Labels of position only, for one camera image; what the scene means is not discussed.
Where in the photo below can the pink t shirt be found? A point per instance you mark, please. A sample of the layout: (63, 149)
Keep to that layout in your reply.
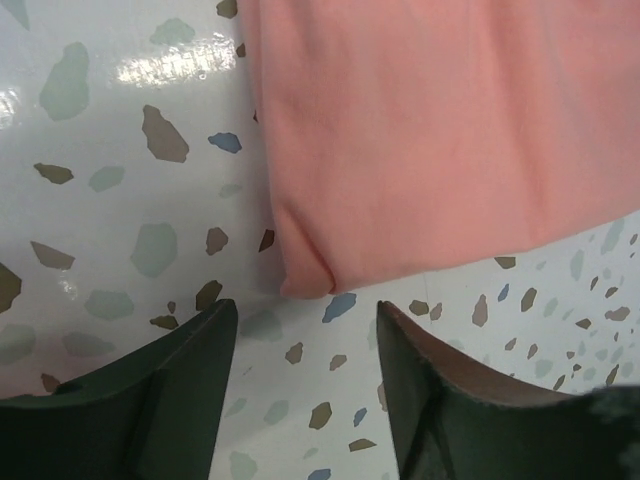
(408, 136)

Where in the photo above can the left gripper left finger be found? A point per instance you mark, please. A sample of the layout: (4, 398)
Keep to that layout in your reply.
(153, 414)

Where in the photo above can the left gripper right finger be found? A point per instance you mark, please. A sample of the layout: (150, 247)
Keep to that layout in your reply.
(452, 417)

